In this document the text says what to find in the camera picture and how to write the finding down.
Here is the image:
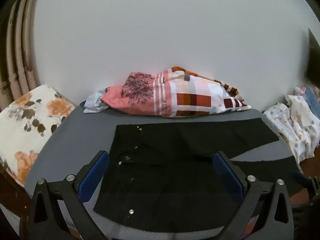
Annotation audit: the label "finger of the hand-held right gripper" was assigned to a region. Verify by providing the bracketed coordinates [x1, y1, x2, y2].
[307, 176, 320, 200]

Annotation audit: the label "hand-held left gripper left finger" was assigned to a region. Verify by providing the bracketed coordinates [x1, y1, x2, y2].
[27, 150, 110, 240]

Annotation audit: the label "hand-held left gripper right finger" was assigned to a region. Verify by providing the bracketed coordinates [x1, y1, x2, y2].
[212, 151, 293, 240]

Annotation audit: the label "black pants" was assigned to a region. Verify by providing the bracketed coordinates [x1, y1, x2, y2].
[94, 120, 304, 233]

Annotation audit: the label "grey mesh mattress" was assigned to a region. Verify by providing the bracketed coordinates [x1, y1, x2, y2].
[0, 104, 298, 240]

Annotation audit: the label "white polka-dot cloth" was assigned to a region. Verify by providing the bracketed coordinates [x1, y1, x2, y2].
[263, 94, 320, 165]

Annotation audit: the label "light blue cloth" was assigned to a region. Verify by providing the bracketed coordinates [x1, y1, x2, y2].
[83, 91, 110, 114]

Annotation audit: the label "orange floral pillow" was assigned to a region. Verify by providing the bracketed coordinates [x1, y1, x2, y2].
[0, 84, 76, 187]

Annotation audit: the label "blue denim cloth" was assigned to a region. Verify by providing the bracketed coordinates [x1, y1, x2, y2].
[304, 86, 320, 120]

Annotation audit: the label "pink and red checked pillow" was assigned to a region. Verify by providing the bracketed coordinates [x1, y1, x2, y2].
[101, 66, 252, 118]

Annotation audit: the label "wood-framed mirror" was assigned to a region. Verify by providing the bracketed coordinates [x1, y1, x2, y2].
[304, 27, 320, 85]

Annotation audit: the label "beige patterned curtain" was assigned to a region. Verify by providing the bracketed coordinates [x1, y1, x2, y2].
[0, 0, 42, 113]

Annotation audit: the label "brown wooden bed frame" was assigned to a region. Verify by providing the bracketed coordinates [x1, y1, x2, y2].
[0, 165, 32, 240]

